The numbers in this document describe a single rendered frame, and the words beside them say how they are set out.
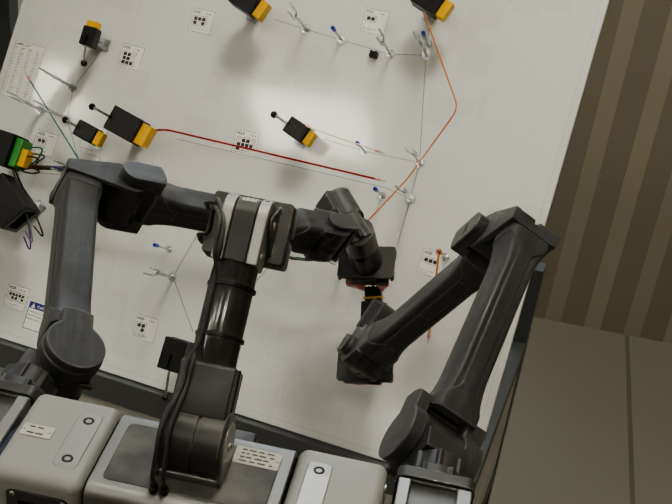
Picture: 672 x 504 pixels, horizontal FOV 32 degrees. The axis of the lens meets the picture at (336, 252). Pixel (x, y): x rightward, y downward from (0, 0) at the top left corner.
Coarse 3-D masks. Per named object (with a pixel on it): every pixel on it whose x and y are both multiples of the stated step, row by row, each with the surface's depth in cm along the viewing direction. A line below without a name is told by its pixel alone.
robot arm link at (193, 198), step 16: (128, 176) 171; (144, 176) 172; (160, 176) 174; (160, 192) 174; (176, 192) 179; (192, 192) 181; (144, 208) 177; (160, 208) 176; (176, 208) 177; (192, 208) 179; (304, 208) 193; (128, 224) 177; (144, 224) 177; (160, 224) 179; (176, 224) 180; (192, 224) 180; (304, 224) 190; (320, 224) 192; (304, 240) 191; (320, 240) 194; (336, 240) 194; (304, 256) 195; (320, 256) 196
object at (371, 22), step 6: (366, 12) 230; (372, 12) 229; (378, 12) 229; (384, 12) 229; (366, 18) 229; (372, 18) 229; (378, 18) 229; (384, 18) 229; (366, 24) 229; (372, 24) 229; (378, 24) 229; (384, 24) 229; (360, 30) 229; (366, 30) 229; (372, 30) 229; (378, 30) 229; (384, 30) 228
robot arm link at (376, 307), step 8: (376, 304) 201; (384, 304) 199; (368, 312) 201; (376, 312) 199; (384, 312) 198; (392, 312) 199; (360, 320) 201; (368, 320) 200; (376, 320) 198; (352, 336) 193; (344, 344) 192; (352, 344) 192; (344, 352) 192
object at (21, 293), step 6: (12, 288) 239; (18, 288) 239; (24, 288) 238; (6, 294) 239; (12, 294) 239; (18, 294) 238; (24, 294) 238; (6, 300) 239; (12, 300) 239; (18, 300) 238; (24, 300) 238; (6, 306) 239; (12, 306) 238; (18, 306) 238; (24, 306) 238
